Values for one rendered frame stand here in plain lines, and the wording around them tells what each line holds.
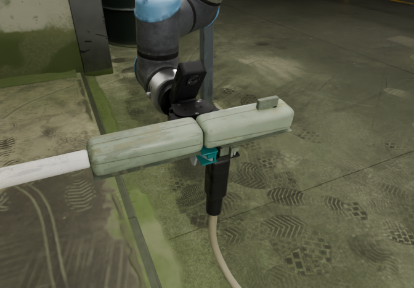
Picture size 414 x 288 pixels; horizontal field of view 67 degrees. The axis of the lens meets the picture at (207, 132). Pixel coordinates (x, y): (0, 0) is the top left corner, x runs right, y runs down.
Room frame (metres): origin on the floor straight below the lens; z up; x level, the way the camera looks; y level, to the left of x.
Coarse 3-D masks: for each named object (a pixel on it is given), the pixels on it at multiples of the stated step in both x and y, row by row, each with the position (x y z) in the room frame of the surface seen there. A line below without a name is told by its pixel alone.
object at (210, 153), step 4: (204, 148) 0.38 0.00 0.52; (208, 148) 0.38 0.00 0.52; (212, 148) 0.38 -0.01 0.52; (204, 152) 0.37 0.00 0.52; (208, 152) 0.38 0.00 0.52; (212, 152) 0.38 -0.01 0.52; (216, 152) 0.38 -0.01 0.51; (196, 156) 0.39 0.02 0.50; (200, 156) 0.39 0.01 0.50; (208, 156) 0.37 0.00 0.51; (212, 156) 0.38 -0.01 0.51; (200, 160) 0.38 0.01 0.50; (204, 160) 0.38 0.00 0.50; (208, 160) 0.38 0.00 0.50; (216, 160) 0.38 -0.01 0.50; (204, 164) 0.37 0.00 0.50
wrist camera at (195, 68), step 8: (184, 64) 0.49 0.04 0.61; (192, 64) 0.49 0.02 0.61; (200, 64) 0.50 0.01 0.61; (176, 72) 0.50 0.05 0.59; (184, 72) 0.48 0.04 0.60; (192, 72) 0.48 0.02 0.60; (200, 72) 0.49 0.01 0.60; (176, 80) 0.50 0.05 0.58; (184, 80) 0.49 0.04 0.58; (192, 80) 0.49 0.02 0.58; (200, 80) 0.50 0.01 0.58; (176, 88) 0.50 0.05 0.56; (184, 88) 0.50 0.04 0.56; (192, 88) 0.51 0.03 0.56; (176, 96) 0.51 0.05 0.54; (184, 96) 0.52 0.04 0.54; (192, 96) 0.53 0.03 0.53
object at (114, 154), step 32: (160, 128) 0.37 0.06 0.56; (192, 128) 0.37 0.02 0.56; (224, 128) 0.38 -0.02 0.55; (256, 128) 0.40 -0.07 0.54; (288, 128) 0.44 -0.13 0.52; (64, 160) 0.31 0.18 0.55; (96, 160) 0.31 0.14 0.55; (128, 160) 0.32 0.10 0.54; (160, 160) 0.34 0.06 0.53; (224, 160) 0.40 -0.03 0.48; (224, 192) 0.41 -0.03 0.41
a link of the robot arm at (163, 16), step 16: (144, 0) 0.64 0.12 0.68; (160, 0) 0.64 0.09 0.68; (176, 0) 0.66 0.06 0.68; (144, 16) 0.64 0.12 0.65; (160, 16) 0.63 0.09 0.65; (176, 16) 0.65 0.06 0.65; (192, 16) 0.71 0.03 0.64; (144, 32) 0.64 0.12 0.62; (160, 32) 0.63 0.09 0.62; (176, 32) 0.66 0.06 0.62; (144, 48) 0.64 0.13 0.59; (160, 48) 0.63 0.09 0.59; (176, 48) 0.66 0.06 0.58
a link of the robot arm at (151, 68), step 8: (136, 64) 0.69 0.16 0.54; (144, 64) 0.64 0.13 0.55; (152, 64) 0.64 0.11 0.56; (160, 64) 0.64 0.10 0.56; (168, 64) 0.64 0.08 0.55; (176, 64) 0.67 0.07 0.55; (136, 72) 0.68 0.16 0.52; (144, 72) 0.64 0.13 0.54; (152, 72) 0.62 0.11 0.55; (144, 80) 0.63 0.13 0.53; (144, 88) 0.62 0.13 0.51
